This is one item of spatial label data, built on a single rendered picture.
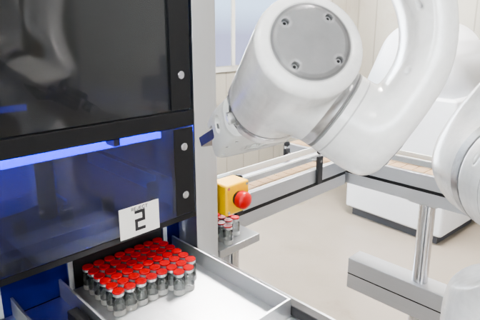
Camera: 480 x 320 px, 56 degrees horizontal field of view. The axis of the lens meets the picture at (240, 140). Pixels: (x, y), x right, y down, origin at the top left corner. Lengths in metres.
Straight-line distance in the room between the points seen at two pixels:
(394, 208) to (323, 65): 2.97
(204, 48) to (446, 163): 0.54
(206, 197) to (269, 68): 0.66
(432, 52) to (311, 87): 0.10
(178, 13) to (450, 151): 0.55
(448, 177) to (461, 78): 2.60
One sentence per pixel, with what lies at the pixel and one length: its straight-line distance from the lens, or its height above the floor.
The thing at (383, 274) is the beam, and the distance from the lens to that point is 1.69.
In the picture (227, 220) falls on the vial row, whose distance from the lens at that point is 1.08.
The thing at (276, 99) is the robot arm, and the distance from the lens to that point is 0.34.
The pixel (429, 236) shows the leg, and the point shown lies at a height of 0.72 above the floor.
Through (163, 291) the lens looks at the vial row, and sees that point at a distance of 0.89.
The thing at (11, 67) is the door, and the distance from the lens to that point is 0.73.
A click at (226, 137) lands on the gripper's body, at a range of 0.48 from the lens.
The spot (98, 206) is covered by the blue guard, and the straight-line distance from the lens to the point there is 0.82.
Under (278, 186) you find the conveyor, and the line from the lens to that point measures 1.30.
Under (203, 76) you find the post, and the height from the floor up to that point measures 1.27.
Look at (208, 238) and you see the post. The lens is 1.00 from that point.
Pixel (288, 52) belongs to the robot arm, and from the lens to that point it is 0.33.
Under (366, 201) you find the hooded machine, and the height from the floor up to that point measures 0.15.
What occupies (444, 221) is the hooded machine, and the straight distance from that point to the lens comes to 3.16.
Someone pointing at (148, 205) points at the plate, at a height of 1.04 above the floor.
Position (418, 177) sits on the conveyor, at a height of 0.92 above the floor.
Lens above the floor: 1.37
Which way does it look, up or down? 14 degrees down
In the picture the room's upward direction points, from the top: straight up
